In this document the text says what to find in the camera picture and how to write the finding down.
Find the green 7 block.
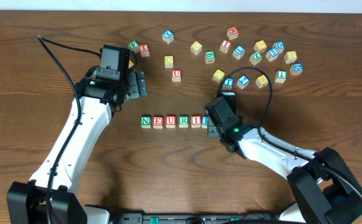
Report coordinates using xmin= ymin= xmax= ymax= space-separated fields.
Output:
xmin=274 ymin=70 xmax=287 ymax=83

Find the yellow O block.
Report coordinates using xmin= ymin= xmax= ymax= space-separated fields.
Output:
xmin=164 ymin=55 xmax=174 ymax=68

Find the blue 5 block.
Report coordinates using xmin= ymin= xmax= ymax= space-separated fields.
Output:
xmin=266 ymin=48 xmax=279 ymax=62

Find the green R block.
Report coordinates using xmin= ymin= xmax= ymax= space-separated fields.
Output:
xmin=178 ymin=116 xmax=189 ymax=128

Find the blue T block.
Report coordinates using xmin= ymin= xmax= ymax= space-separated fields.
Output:
xmin=222 ymin=78 xmax=234 ymax=90

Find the red E block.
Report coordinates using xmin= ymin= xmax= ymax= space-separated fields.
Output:
xmin=152 ymin=116 xmax=164 ymax=129

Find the yellow monkey picture block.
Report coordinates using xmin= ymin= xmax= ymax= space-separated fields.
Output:
xmin=254 ymin=40 xmax=267 ymax=54

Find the red i block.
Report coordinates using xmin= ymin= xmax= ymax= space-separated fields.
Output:
xmin=220 ymin=40 xmax=231 ymax=54
xmin=191 ymin=115 xmax=202 ymax=128

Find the yellow pen picture block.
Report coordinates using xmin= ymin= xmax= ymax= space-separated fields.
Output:
xmin=256 ymin=75 xmax=269 ymax=88

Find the blue P block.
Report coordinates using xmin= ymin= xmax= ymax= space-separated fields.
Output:
xmin=202 ymin=116 xmax=208 ymax=128

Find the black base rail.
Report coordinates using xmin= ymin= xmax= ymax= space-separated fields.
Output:
xmin=84 ymin=203 xmax=281 ymax=224

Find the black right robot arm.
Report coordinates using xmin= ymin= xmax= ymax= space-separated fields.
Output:
xmin=209 ymin=114 xmax=362 ymax=223

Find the red U block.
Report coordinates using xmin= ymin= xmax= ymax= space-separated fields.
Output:
xmin=165 ymin=116 xmax=177 ymax=128
xmin=172 ymin=69 xmax=182 ymax=82

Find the blue D block front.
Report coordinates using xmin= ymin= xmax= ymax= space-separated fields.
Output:
xmin=290 ymin=63 xmax=304 ymax=76

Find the red Y block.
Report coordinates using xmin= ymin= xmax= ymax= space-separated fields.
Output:
xmin=139 ymin=44 xmax=150 ymax=57

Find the green Z block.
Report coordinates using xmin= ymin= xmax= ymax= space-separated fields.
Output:
xmin=249 ymin=52 xmax=262 ymax=65

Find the green N block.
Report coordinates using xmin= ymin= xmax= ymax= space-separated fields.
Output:
xmin=141 ymin=116 xmax=152 ymax=129

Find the green F block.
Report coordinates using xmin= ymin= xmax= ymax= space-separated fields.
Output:
xmin=128 ymin=40 xmax=140 ymax=53

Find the blue L block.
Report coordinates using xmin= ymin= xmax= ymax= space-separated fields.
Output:
xmin=233 ymin=45 xmax=246 ymax=60

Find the blue X block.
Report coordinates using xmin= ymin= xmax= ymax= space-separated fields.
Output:
xmin=162 ymin=30 xmax=174 ymax=44

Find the yellow block rear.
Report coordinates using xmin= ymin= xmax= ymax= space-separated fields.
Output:
xmin=190 ymin=40 xmax=203 ymax=55

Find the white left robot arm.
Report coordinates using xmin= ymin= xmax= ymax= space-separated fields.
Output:
xmin=7 ymin=72 xmax=147 ymax=223

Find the blue 2 block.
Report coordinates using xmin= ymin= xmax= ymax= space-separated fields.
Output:
xmin=237 ymin=75 xmax=250 ymax=89

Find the blue D block rear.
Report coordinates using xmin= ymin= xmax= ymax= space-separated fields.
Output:
xmin=272 ymin=41 xmax=285 ymax=54

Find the blue d block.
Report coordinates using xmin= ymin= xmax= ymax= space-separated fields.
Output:
xmin=290 ymin=63 xmax=304 ymax=76
xmin=272 ymin=41 xmax=285 ymax=54

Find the yellow block right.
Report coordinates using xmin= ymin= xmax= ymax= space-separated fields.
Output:
xmin=284 ymin=51 xmax=298 ymax=64

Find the yellow block centre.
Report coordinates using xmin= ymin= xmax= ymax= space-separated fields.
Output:
xmin=213 ymin=69 xmax=225 ymax=83

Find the green B block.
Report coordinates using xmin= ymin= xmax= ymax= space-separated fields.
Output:
xmin=205 ymin=50 xmax=216 ymax=63

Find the red H block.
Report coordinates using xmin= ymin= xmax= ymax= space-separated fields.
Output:
xmin=227 ymin=26 xmax=239 ymax=40

